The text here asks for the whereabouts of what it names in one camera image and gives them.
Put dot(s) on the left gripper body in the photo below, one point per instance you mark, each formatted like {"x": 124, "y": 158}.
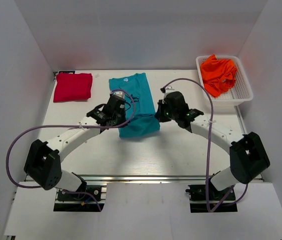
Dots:
{"x": 120, "y": 118}

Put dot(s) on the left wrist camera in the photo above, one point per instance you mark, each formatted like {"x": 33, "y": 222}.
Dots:
{"x": 118, "y": 93}

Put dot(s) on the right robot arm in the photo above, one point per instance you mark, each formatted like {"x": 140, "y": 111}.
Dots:
{"x": 248, "y": 157}

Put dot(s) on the teal t-shirt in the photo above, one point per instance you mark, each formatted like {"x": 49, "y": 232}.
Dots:
{"x": 139, "y": 106}

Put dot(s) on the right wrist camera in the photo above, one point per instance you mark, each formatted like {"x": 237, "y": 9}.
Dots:
{"x": 167, "y": 90}

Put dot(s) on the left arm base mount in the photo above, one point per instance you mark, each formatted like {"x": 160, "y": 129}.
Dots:
{"x": 90, "y": 198}

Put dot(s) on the folded red t-shirt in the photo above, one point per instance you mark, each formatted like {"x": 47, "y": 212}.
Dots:
{"x": 72, "y": 87}

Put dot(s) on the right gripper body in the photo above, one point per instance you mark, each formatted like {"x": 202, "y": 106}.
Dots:
{"x": 170, "y": 114}

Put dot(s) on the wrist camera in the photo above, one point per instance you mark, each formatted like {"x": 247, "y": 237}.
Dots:
{"x": 167, "y": 90}
{"x": 118, "y": 93}

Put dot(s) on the orange t-shirt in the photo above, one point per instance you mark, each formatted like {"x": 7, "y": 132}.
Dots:
{"x": 218, "y": 75}

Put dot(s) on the white plastic basket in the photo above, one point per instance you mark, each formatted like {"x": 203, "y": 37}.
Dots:
{"x": 240, "y": 93}

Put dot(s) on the aluminium table edge rail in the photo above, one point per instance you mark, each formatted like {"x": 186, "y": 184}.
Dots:
{"x": 142, "y": 178}

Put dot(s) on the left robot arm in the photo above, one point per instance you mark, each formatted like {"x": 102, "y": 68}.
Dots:
{"x": 43, "y": 163}

